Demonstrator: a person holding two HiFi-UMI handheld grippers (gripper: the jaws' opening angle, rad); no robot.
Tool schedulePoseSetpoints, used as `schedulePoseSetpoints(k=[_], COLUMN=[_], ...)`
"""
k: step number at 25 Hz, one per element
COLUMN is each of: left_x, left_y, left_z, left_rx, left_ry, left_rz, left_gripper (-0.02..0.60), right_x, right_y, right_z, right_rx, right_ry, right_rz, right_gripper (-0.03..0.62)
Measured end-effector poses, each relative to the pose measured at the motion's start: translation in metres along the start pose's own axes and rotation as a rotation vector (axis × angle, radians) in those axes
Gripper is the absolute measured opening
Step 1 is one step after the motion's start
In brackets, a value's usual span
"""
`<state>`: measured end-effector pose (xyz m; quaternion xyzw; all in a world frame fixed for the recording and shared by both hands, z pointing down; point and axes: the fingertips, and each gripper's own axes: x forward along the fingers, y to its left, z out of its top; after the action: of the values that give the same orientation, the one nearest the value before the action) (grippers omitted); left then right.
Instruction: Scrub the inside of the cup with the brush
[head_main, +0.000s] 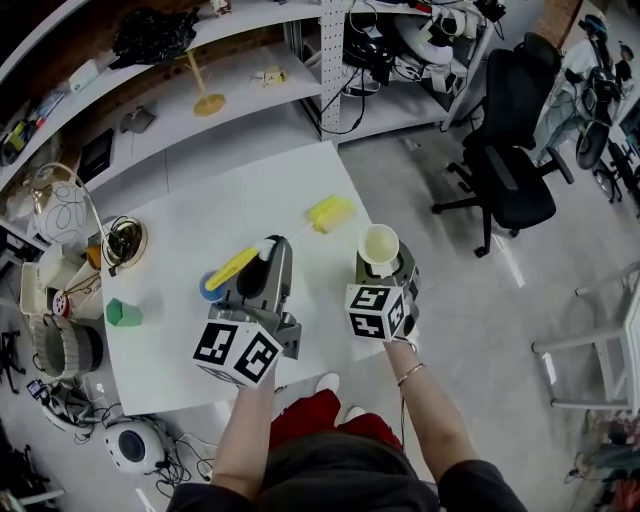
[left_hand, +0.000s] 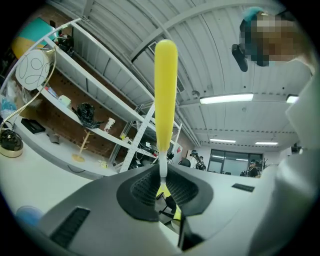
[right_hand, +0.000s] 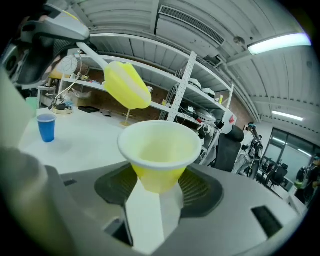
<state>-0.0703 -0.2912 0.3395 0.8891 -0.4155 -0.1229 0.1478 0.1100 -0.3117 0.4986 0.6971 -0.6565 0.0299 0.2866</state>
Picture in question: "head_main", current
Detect person's red trousers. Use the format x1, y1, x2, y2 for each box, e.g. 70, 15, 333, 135
268, 388, 404, 451

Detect black flat box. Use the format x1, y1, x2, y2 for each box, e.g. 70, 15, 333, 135
77, 128, 116, 184

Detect long white shelf unit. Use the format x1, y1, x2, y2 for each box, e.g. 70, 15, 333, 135
0, 0, 326, 241

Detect person's left forearm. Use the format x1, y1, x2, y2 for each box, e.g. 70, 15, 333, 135
209, 372, 277, 501

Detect white globe brass desk lamp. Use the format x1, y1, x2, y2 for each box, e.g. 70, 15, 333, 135
29, 162, 149, 276

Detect small yellow white toy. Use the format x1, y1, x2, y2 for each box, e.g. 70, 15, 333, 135
251, 66, 289, 87

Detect white perforated-post shelf unit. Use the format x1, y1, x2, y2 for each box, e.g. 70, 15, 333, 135
299, 0, 496, 146

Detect small white box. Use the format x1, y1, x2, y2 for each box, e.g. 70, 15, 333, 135
68, 59, 99, 91

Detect grey woven basket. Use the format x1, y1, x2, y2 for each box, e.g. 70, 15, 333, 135
32, 314, 104, 379

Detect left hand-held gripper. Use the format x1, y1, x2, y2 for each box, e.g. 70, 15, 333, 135
192, 235, 303, 389

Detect black office chair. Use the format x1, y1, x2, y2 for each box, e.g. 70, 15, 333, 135
432, 32, 575, 259

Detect blue plastic cup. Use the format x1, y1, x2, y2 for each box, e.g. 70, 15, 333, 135
198, 269, 226, 304

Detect white slatted basket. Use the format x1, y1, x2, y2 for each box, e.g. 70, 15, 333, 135
62, 259, 104, 321

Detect black helmet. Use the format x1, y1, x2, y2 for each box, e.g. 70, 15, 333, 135
342, 34, 391, 69

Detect person's dark grey shirt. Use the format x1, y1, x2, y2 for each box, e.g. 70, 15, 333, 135
167, 432, 529, 512

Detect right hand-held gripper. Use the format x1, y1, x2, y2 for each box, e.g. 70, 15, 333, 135
344, 242, 421, 344

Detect person's right forearm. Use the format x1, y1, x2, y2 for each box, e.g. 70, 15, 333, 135
383, 339, 479, 484

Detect black plastic bag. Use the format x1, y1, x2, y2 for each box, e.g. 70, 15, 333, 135
109, 7, 199, 69

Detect tangle of black cables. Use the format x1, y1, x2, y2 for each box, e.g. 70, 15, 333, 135
74, 404, 216, 501

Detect wooden mug tree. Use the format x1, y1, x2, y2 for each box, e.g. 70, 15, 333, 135
184, 49, 227, 117

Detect yellow plastic cup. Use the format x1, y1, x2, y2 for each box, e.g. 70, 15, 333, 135
357, 223, 401, 276

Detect white dome device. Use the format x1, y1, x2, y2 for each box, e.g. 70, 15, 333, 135
394, 14, 454, 66

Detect grey flat pouch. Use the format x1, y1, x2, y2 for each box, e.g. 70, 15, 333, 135
119, 107, 156, 134

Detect green plastic cup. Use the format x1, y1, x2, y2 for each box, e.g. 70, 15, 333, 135
105, 298, 144, 329

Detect white metal-frame table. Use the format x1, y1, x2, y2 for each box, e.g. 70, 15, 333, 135
532, 272, 640, 411

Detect thin metal bracelet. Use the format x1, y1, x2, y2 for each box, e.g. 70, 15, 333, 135
397, 362, 427, 388

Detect white round floor device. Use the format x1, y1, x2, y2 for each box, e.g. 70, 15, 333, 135
103, 422, 166, 475

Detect white storage bin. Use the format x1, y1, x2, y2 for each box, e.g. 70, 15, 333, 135
19, 262, 51, 316

